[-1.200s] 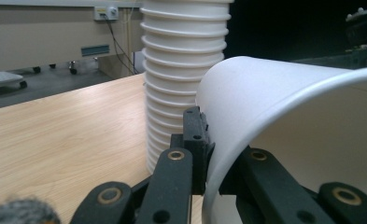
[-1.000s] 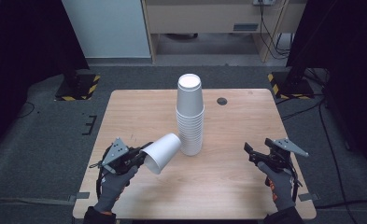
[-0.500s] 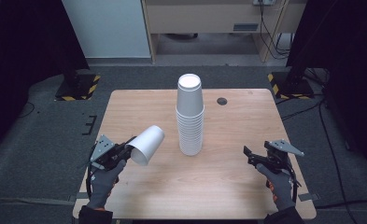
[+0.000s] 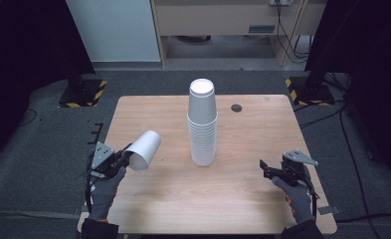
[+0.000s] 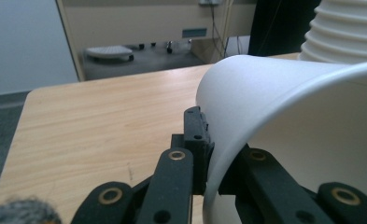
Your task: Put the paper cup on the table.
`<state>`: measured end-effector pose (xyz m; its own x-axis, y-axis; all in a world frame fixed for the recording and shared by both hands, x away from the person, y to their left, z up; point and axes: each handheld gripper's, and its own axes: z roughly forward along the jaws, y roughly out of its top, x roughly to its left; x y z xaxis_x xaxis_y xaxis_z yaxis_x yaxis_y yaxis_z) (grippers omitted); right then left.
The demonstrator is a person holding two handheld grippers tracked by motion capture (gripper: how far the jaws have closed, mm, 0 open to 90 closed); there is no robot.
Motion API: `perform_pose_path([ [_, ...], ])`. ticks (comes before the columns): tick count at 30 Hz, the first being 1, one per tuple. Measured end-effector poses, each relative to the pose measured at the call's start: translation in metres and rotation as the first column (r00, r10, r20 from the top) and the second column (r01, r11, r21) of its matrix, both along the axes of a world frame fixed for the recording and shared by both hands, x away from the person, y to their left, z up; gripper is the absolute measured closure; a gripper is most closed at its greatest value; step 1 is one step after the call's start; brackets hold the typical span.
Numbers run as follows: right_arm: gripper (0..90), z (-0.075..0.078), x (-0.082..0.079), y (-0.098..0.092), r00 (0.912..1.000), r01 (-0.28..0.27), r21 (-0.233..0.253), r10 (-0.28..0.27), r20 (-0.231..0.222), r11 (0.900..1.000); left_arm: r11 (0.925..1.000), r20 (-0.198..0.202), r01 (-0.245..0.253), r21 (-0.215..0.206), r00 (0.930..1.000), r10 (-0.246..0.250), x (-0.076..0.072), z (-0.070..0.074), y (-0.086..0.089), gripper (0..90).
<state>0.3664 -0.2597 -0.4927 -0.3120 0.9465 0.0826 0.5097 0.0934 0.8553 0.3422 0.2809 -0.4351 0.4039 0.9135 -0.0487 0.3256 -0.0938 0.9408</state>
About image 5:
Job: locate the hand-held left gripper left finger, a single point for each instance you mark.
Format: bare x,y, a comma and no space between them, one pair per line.
196,137

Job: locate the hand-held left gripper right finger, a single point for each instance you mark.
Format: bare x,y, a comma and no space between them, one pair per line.
231,183

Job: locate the single white paper cup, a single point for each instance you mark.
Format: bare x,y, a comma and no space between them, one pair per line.
265,93

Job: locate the stack of white paper cups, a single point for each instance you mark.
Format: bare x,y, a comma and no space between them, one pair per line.
343,31

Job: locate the small black caster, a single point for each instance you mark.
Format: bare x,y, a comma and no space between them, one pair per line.
169,48
153,44
141,46

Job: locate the blue-grey desk label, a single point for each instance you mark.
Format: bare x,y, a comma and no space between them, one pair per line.
194,33

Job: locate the round wheeled base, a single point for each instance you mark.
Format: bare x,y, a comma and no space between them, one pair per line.
109,52

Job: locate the beige desk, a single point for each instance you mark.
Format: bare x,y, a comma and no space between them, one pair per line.
134,18

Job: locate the grey power strip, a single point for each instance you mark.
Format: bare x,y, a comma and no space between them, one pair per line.
209,2

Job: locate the dark curtain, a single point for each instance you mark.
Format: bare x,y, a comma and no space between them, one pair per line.
277,28

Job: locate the white panel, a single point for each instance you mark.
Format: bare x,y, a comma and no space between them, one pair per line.
22,43

